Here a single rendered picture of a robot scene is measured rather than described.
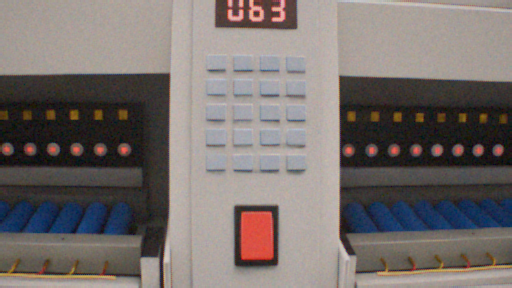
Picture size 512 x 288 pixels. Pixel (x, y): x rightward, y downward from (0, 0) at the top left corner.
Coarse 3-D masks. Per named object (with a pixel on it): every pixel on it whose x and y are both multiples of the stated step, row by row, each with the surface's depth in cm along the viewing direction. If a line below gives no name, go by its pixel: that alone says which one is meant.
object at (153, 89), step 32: (0, 96) 52; (32, 96) 52; (64, 96) 52; (96, 96) 53; (128, 96) 53; (160, 96) 53; (352, 96) 55; (384, 96) 55; (416, 96) 55; (448, 96) 56; (480, 96) 56; (160, 128) 53; (160, 160) 53; (160, 192) 53
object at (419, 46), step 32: (352, 0) 35; (384, 0) 40; (416, 0) 40; (448, 0) 40; (480, 0) 40; (352, 32) 35; (384, 32) 35; (416, 32) 35; (448, 32) 35; (480, 32) 36; (352, 64) 35; (384, 64) 36; (416, 64) 36; (448, 64) 36; (480, 64) 36
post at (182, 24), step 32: (192, 0) 34; (320, 0) 34; (192, 32) 34; (320, 32) 34; (320, 64) 34; (320, 96) 34; (320, 128) 34; (320, 160) 34; (320, 192) 34; (320, 224) 34; (320, 256) 34
